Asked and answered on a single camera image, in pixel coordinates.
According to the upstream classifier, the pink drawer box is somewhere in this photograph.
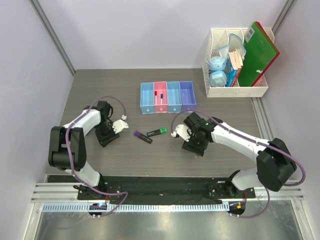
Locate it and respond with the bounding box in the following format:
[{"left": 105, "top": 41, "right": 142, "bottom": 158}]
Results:
[{"left": 153, "top": 81, "right": 168, "bottom": 113}]

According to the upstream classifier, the light blue drawer box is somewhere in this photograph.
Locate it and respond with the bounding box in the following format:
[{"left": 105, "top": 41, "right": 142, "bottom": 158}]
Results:
[{"left": 140, "top": 82, "right": 156, "bottom": 114}]

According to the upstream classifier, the corner aluminium post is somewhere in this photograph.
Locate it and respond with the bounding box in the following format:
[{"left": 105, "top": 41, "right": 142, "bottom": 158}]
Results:
[
  {"left": 29, "top": 0, "right": 76, "bottom": 76},
  {"left": 271, "top": 0, "right": 297, "bottom": 35}
]

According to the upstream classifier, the purple cap black highlighter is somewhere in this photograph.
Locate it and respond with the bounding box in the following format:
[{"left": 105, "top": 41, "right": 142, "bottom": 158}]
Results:
[{"left": 133, "top": 131, "right": 153, "bottom": 144}]

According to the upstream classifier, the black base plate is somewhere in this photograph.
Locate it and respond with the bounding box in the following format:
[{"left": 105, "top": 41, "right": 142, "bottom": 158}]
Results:
[{"left": 77, "top": 174, "right": 256, "bottom": 205}]

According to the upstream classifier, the red cap whiteboard marker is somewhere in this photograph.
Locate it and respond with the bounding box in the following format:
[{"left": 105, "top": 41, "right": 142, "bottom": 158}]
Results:
[{"left": 154, "top": 90, "right": 158, "bottom": 106}]

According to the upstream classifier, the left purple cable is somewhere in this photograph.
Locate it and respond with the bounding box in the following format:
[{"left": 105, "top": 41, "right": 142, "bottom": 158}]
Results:
[{"left": 64, "top": 96, "right": 129, "bottom": 217}]

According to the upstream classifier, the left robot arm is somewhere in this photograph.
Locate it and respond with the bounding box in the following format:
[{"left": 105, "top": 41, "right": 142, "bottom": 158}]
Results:
[{"left": 48, "top": 101, "right": 120, "bottom": 200}]

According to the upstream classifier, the wooden sticks bundle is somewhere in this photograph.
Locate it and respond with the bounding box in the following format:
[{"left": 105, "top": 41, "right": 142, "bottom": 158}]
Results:
[{"left": 228, "top": 49, "right": 243, "bottom": 70}]

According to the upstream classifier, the left corner aluminium post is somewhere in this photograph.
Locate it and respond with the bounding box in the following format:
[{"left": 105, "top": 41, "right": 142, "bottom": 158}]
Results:
[{"left": 29, "top": 0, "right": 76, "bottom": 76}]

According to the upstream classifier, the lower blue tape dispenser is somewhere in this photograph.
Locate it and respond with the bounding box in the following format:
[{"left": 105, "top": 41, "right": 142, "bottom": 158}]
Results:
[{"left": 209, "top": 70, "right": 227, "bottom": 88}]

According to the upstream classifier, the blue red card box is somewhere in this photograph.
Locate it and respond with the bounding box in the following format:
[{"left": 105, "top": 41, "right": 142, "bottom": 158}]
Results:
[{"left": 225, "top": 57, "right": 239, "bottom": 87}]

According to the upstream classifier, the purple cable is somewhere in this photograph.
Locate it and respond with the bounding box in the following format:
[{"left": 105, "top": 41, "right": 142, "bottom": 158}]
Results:
[
  {"left": 64, "top": 96, "right": 129, "bottom": 217},
  {"left": 170, "top": 109, "right": 307, "bottom": 220}
]

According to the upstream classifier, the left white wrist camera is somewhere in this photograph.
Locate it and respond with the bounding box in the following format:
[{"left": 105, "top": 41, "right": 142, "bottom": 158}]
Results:
[{"left": 112, "top": 119, "right": 129, "bottom": 134}]

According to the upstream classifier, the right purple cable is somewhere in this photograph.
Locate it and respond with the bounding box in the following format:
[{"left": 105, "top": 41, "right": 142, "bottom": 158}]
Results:
[{"left": 170, "top": 109, "right": 307, "bottom": 220}]

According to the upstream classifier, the right corner aluminium post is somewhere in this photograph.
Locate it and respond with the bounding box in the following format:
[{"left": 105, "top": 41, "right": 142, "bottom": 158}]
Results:
[{"left": 271, "top": 0, "right": 297, "bottom": 35}]

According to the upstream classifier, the slotted cable duct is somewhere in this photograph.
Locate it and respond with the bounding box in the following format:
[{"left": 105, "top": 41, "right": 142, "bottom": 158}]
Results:
[{"left": 42, "top": 202, "right": 230, "bottom": 213}]

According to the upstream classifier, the blue cap whiteboard marker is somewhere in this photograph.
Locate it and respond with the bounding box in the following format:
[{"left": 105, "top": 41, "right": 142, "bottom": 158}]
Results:
[{"left": 160, "top": 93, "right": 164, "bottom": 105}]

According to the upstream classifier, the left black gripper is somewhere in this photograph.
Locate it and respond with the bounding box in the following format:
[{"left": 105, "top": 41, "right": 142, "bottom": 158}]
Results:
[{"left": 95, "top": 121, "right": 120, "bottom": 148}]

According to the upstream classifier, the green plastic folder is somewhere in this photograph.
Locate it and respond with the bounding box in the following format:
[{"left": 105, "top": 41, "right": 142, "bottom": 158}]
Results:
[{"left": 237, "top": 22, "right": 273, "bottom": 87}]

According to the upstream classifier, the clear blue zip bag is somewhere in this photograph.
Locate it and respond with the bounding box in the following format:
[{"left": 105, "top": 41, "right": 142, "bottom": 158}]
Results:
[{"left": 218, "top": 33, "right": 247, "bottom": 60}]

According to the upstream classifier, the purple drawer box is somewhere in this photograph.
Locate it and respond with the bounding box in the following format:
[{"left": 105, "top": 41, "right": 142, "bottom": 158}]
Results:
[{"left": 179, "top": 81, "right": 197, "bottom": 111}]

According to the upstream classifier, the green cap black highlighter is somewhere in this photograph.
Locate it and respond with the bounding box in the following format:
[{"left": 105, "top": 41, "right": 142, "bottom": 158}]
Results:
[{"left": 146, "top": 128, "right": 167, "bottom": 137}]

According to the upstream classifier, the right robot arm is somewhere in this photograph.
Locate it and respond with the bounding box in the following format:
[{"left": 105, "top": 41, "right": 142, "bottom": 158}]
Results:
[{"left": 171, "top": 112, "right": 297, "bottom": 198}]

